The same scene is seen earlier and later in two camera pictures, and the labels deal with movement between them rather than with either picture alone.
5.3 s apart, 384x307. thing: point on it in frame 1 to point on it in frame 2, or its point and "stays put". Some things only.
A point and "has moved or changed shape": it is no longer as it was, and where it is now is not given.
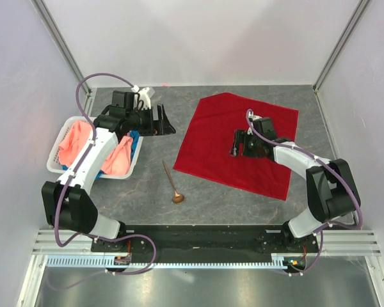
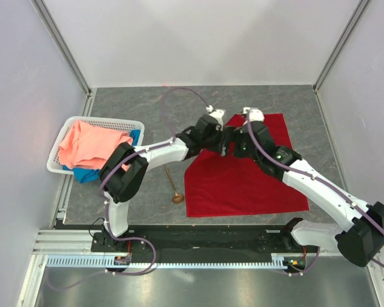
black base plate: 201,240 stays put
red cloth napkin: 207,147 has moved or changed shape
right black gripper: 240,136 stays put
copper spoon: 177,198 stays put
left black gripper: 162,128 to 219,133
